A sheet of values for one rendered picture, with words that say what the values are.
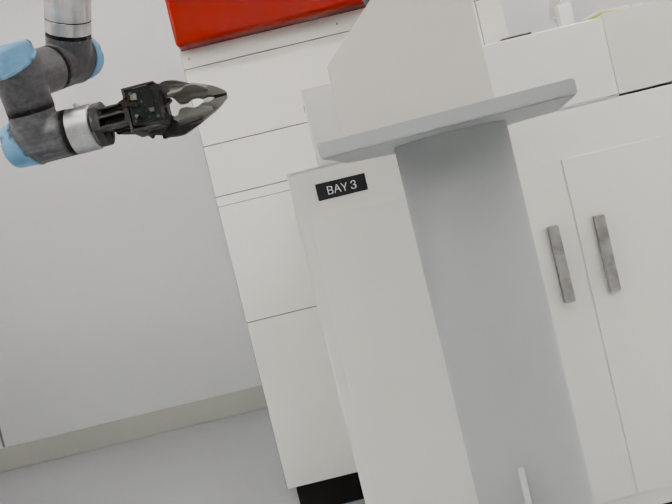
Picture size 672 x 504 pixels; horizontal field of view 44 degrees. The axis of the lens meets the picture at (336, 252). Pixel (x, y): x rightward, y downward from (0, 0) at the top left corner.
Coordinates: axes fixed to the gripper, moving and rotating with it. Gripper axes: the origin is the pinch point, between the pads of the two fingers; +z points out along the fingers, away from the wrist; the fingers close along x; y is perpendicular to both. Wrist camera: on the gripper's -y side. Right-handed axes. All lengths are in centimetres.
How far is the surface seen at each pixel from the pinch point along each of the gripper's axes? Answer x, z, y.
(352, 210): -22.5, 16.1, -13.6
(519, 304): -42, 36, 23
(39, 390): -56, -139, -215
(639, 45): -6, 73, -17
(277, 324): -43, -11, -75
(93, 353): -46, -113, -217
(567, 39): -2, 60, -16
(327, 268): -31.4, 9.4, -13.2
